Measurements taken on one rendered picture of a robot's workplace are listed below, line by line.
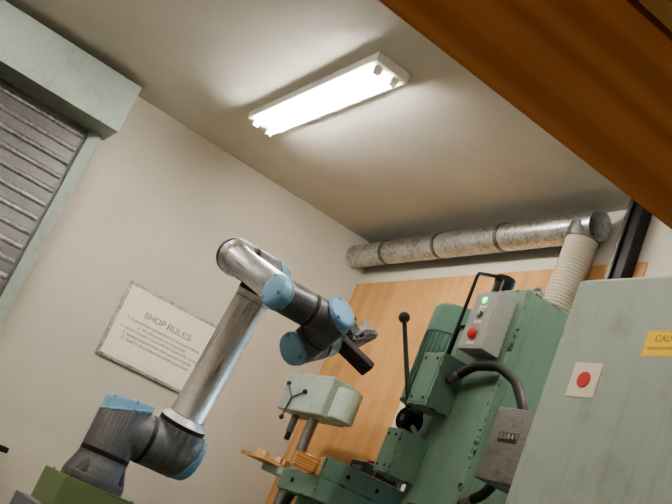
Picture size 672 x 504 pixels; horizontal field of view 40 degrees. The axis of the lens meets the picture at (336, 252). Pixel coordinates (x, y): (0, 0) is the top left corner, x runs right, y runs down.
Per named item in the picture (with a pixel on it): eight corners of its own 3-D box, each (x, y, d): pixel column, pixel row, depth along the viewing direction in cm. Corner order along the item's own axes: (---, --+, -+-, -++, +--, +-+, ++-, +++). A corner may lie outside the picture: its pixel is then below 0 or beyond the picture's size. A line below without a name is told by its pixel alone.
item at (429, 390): (428, 415, 245) (447, 364, 250) (448, 418, 238) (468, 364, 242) (404, 402, 242) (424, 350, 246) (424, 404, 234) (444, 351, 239)
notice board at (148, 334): (189, 398, 550) (221, 328, 564) (190, 398, 549) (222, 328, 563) (94, 352, 523) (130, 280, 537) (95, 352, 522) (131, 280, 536)
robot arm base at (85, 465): (69, 476, 258) (85, 442, 261) (53, 468, 274) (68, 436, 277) (128, 501, 265) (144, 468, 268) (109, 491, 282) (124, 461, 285)
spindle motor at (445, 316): (432, 421, 277) (466, 328, 286) (468, 427, 262) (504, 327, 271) (387, 397, 270) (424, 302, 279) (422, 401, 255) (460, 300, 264)
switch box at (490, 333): (473, 358, 242) (493, 303, 246) (497, 358, 233) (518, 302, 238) (455, 347, 239) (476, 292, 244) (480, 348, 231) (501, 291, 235)
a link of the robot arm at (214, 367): (127, 453, 285) (247, 242, 293) (176, 475, 292) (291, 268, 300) (138, 470, 271) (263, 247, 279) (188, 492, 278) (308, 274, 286)
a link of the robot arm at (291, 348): (309, 354, 234) (286, 374, 239) (339, 347, 244) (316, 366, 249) (292, 323, 237) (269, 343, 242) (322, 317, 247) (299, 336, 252)
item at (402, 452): (398, 482, 241) (414, 439, 245) (413, 486, 235) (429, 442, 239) (370, 469, 238) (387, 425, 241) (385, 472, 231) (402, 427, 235)
